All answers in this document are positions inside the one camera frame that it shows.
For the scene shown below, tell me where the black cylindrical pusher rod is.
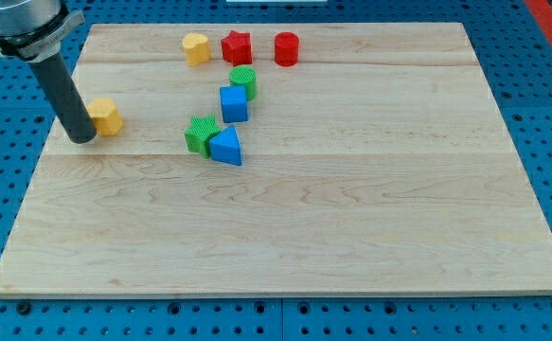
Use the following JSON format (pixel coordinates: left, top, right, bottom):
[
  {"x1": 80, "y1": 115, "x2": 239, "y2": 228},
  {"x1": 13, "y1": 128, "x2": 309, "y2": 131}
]
[{"x1": 29, "y1": 52, "x2": 97, "y2": 144}]

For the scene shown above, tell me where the yellow hexagon block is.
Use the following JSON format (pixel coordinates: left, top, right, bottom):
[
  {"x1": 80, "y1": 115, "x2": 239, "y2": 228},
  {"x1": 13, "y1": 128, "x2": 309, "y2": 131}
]
[{"x1": 86, "y1": 98, "x2": 124, "y2": 136}]

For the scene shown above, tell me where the yellow heart block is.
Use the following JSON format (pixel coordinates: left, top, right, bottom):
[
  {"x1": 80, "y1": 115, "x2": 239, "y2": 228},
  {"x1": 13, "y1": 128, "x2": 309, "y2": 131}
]
[{"x1": 182, "y1": 33, "x2": 211, "y2": 67}]

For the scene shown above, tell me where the green star block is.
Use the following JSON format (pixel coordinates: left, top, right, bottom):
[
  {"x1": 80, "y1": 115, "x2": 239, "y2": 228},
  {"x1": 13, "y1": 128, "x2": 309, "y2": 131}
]
[{"x1": 185, "y1": 116, "x2": 222, "y2": 158}]

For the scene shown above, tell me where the blue cube block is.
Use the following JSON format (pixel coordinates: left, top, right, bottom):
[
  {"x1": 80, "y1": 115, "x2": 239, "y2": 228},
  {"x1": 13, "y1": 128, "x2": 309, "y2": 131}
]
[{"x1": 220, "y1": 85, "x2": 248, "y2": 123}]

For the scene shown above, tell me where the red star block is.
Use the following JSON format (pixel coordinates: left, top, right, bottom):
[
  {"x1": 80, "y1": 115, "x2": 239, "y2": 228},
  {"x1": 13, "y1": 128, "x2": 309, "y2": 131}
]
[{"x1": 221, "y1": 30, "x2": 253, "y2": 66}]

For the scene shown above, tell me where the blue triangle block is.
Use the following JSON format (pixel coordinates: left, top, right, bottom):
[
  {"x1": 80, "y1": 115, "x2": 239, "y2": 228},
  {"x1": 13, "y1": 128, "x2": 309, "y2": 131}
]
[{"x1": 209, "y1": 126, "x2": 242, "y2": 166}]

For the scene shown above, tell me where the green cylinder block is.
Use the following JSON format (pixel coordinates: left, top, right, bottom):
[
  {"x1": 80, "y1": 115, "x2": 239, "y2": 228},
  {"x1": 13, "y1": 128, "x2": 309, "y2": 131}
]
[{"x1": 229, "y1": 64, "x2": 257, "y2": 101}]

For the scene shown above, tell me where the red cylinder block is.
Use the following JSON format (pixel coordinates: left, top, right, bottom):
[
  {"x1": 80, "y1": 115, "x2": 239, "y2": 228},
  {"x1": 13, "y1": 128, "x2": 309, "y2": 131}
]
[{"x1": 275, "y1": 31, "x2": 300, "y2": 67}]

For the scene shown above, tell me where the light wooden board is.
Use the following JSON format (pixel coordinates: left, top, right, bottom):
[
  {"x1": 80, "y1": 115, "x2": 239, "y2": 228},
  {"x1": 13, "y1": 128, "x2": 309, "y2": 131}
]
[{"x1": 0, "y1": 23, "x2": 552, "y2": 299}]

